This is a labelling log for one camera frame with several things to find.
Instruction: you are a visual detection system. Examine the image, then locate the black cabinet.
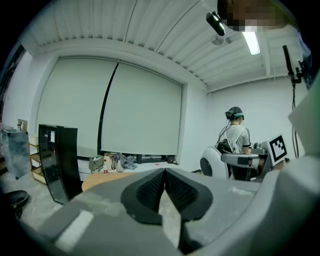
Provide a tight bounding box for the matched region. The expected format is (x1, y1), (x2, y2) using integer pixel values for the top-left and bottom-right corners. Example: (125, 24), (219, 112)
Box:
(38, 123), (83, 205)

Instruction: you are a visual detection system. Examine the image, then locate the black head-worn camera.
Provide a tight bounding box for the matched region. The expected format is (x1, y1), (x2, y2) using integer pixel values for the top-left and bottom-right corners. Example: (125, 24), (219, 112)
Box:
(205, 10), (226, 37)

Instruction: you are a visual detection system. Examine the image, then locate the white round pod chair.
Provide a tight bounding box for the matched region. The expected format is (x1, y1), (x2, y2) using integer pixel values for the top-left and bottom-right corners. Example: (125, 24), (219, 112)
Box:
(199, 146), (230, 180)

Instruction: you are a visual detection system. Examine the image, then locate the ceiling tube light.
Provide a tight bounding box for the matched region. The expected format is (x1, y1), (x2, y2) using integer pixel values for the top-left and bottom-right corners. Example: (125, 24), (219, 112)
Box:
(241, 30), (261, 56)

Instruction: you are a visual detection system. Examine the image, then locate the white smoke detector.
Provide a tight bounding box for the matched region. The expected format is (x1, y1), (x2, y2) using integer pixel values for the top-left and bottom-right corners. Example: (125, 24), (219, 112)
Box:
(210, 34), (224, 46)

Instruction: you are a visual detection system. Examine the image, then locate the black tripod stand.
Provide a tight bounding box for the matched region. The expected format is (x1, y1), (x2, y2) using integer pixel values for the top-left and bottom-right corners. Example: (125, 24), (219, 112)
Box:
(282, 44), (308, 159)

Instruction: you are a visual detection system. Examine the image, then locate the black window frame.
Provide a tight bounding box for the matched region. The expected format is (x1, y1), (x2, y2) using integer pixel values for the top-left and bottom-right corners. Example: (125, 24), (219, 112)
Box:
(96, 61), (119, 156)

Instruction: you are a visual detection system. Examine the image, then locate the black round device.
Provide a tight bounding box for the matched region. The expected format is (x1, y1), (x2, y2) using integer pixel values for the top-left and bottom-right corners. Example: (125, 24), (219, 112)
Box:
(6, 189), (30, 209)

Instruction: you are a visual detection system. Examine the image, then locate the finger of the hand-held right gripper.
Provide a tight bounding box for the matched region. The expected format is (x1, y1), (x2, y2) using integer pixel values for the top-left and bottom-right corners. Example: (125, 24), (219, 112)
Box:
(221, 153), (260, 168)

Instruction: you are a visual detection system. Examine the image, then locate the person's face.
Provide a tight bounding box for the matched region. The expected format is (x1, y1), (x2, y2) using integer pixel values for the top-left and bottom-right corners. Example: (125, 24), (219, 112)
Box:
(216, 0), (299, 33)

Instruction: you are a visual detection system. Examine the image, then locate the oval wooden table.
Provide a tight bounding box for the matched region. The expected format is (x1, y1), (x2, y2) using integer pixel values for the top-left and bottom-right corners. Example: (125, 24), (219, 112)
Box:
(81, 171), (137, 192)

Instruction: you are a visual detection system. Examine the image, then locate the blue plaid shirt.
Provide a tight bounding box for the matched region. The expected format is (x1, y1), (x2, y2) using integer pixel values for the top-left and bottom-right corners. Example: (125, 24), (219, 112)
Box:
(117, 153), (138, 171)

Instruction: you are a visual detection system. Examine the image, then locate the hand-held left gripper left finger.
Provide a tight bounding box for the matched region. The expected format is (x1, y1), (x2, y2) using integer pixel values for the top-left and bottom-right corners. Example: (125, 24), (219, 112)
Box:
(37, 167), (181, 256)

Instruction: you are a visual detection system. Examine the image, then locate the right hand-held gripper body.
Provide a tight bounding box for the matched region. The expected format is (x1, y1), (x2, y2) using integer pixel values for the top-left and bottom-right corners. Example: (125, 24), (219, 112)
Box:
(252, 134), (290, 182)

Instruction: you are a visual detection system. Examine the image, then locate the olive green bag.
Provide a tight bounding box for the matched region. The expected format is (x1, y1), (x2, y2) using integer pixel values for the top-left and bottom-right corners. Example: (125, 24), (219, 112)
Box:
(88, 155), (105, 173)

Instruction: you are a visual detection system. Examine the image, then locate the clear plastic container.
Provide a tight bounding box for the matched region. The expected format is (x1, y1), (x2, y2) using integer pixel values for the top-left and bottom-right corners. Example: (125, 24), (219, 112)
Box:
(0, 128), (31, 180)

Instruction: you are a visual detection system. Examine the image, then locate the wide white roller blind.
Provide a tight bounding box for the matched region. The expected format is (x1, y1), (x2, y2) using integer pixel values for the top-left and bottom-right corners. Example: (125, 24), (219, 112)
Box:
(100, 62), (183, 156)

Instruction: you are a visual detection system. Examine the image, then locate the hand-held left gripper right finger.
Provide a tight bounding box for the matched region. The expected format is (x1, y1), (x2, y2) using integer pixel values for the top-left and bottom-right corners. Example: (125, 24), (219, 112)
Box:
(163, 167), (266, 256)

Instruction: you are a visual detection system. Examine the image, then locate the narrow white roller blind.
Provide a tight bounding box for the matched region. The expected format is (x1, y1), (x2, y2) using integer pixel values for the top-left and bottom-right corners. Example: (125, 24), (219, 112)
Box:
(36, 56), (118, 155)

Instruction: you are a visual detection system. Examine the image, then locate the wooden shelf unit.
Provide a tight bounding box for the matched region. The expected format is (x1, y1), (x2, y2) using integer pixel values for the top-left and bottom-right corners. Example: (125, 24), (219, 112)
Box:
(27, 134), (48, 185)

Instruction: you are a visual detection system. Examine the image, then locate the beige bag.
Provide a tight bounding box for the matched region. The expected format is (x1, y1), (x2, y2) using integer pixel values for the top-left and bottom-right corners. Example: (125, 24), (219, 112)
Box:
(103, 152), (118, 171)

